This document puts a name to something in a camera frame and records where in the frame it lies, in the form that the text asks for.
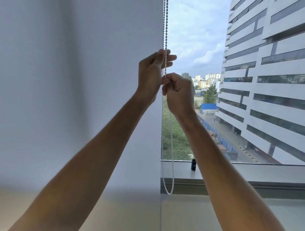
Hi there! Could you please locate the person's right hand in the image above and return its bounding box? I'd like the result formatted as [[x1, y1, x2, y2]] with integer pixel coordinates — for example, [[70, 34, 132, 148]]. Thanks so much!
[[162, 73, 196, 117]]

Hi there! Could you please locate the white roller blind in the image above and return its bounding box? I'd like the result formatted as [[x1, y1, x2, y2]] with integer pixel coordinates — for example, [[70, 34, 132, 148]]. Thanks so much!
[[0, 0, 165, 231]]

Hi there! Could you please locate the person's right forearm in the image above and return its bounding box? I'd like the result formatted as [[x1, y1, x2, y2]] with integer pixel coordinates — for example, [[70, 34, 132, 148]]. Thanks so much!
[[176, 109, 285, 231]]

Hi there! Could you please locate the large white striped building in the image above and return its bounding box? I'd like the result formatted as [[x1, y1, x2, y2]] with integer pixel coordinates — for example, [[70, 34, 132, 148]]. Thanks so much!
[[215, 0, 305, 165]]

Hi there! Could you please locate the person's left forearm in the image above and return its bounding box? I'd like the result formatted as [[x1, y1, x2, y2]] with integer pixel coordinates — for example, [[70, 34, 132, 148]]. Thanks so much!
[[8, 92, 153, 231]]

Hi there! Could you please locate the white beaded blind chain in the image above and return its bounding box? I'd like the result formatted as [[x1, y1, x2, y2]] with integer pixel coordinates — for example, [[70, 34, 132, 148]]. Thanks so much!
[[160, 0, 175, 195]]

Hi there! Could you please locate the person's left hand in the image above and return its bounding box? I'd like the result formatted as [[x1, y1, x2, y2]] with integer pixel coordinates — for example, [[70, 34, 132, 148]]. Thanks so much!
[[136, 49, 177, 107]]

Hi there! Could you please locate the glass window pane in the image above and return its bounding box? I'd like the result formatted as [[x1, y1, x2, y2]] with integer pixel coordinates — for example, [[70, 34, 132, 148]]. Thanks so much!
[[162, 0, 305, 165]]

